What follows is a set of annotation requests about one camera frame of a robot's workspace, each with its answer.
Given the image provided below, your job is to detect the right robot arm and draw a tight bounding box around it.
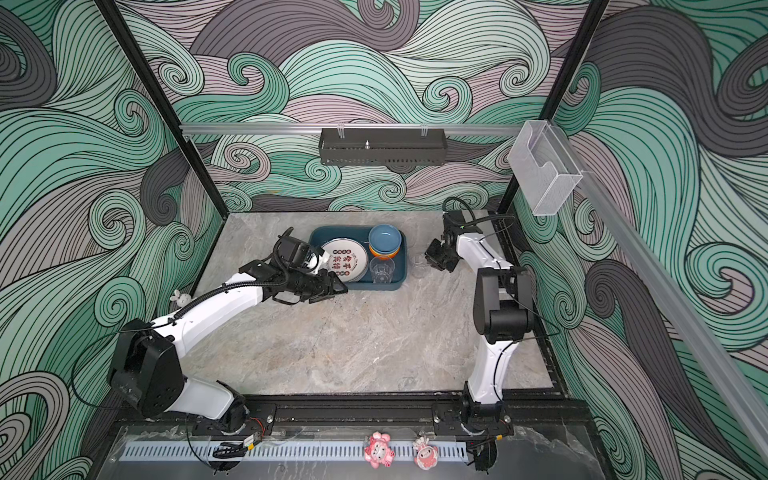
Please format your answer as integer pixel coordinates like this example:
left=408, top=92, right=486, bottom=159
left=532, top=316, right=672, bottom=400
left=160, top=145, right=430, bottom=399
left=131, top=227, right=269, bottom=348
left=425, top=211, right=534, bottom=436

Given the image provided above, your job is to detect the white slotted cable duct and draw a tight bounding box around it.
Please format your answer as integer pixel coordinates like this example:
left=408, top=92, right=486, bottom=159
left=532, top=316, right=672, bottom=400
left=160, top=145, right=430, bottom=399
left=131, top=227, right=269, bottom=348
left=117, top=440, right=469, bottom=464

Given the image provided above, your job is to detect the clear glass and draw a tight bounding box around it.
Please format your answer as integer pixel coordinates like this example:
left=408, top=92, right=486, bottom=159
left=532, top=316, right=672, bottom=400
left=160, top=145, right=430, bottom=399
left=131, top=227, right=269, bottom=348
left=409, top=254, right=432, bottom=280
left=369, top=257, right=396, bottom=284

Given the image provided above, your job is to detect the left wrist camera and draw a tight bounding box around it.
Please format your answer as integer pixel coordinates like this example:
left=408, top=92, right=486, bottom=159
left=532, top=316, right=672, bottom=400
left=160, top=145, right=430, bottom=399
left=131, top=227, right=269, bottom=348
left=303, top=248, right=330, bottom=272

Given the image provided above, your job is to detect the aluminium rail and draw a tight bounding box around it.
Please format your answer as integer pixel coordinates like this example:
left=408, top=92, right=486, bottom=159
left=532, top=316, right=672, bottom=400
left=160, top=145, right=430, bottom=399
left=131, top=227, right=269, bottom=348
left=179, top=122, right=522, bottom=137
left=552, top=125, right=767, bottom=460

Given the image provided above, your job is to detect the yellow bowl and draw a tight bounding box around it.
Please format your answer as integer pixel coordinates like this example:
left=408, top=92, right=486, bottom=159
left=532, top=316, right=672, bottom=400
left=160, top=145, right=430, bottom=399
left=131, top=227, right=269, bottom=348
left=370, top=249, right=400, bottom=259

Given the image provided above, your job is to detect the pink white doll toy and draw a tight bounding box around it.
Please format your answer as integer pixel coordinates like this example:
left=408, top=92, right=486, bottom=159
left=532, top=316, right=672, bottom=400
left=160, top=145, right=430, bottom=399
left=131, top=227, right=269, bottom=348
left=413, top=436, right=439, bottom=471

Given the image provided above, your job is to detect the teal plastic bin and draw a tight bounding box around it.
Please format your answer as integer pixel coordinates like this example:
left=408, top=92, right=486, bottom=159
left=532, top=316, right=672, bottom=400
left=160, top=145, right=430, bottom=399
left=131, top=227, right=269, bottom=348
left=308, top=225, right=408, bottom=291

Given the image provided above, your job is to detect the aluminium rail back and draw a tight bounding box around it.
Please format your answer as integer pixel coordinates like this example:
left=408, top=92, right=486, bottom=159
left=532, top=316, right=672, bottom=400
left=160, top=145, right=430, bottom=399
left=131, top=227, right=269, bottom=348
left=179, top=122, right=522, bottom=137

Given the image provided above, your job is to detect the aluminium rail right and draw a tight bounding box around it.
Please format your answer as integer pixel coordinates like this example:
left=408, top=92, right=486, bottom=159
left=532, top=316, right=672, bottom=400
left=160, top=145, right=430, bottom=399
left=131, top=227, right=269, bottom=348
left=552, top=125, right=767, bottom=460

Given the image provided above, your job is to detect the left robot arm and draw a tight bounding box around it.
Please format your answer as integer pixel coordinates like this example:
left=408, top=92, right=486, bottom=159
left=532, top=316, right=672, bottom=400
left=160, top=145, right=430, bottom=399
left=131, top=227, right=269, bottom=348
left=107, top=231, right=348, bottom=435

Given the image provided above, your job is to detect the clear acrylic wall holder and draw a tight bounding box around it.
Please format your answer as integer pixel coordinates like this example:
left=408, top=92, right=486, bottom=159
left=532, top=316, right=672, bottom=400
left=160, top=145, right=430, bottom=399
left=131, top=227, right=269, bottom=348
left=507, top=120, right=583, bottom=217

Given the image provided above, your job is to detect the white rabbit figurine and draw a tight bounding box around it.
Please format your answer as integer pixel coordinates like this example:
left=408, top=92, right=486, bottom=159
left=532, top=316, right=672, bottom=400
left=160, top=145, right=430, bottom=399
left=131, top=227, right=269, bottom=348
left=169, top=290, right=192, bottom=309

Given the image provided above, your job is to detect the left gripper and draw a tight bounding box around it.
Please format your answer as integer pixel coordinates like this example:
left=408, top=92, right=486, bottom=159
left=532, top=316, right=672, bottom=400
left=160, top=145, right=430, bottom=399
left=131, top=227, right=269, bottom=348
left=288, top=269, right=349, bottom=303

